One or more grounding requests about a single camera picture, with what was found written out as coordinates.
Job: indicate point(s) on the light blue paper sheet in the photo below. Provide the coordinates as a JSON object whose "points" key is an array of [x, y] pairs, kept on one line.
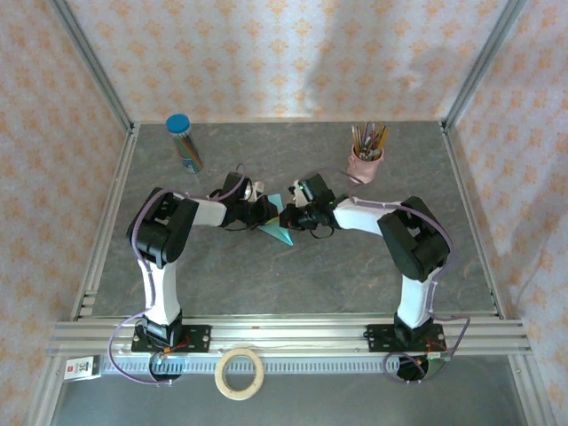
{"points": [[279, 233]]}

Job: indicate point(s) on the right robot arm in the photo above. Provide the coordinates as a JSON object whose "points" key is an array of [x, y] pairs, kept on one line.
{"points": [[417, 239]]}

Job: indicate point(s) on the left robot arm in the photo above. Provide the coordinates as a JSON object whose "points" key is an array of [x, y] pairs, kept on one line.
{"points": [[162, 231]]}

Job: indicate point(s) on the pink pencil cup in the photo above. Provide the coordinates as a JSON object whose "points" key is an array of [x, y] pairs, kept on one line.
{"points": [[361, 171]]}

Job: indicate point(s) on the wooden pencil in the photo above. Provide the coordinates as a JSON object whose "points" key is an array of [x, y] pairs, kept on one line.
{"points": [[356, 138], [374, 135], [365, 135]]}

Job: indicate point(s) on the blue-lid tube of coloured pencils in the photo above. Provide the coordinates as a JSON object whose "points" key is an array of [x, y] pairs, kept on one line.
{"points": [[186, 146]]}

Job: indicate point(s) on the yellow pencil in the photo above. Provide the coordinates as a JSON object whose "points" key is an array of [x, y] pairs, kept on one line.
{"points": [[384, 138]]}

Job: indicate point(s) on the masking tape roll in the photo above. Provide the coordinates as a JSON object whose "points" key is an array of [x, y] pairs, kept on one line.
{"points": [[218, 375]]}

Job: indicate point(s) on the white label tag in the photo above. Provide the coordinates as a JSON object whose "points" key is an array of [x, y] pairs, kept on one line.
{"points": [[82, 368]]}

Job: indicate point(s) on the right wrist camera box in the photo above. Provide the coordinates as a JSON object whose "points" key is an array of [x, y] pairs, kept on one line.
{"points": [[302, 202]]}

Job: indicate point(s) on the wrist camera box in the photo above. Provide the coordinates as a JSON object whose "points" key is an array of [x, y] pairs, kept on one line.
{"points": [[254, 191], [302, 202]]}

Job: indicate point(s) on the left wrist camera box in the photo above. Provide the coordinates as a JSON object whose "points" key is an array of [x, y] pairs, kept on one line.
{"points": [[254, 191]]}

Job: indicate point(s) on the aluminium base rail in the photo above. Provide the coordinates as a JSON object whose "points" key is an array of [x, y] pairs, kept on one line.
{"points": [[288, 333]]}

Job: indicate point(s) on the aluminium side rail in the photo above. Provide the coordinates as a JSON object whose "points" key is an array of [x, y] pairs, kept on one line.
{"points": [[113, 199], [461, 186]]}

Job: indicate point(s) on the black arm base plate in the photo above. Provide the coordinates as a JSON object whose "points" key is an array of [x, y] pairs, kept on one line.
{"points": [[199, 339], [377, 338]]}

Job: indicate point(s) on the aluminium frame post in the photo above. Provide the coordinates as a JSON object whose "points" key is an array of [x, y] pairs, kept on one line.
{"points": [[93, 71], [483, 62]]}

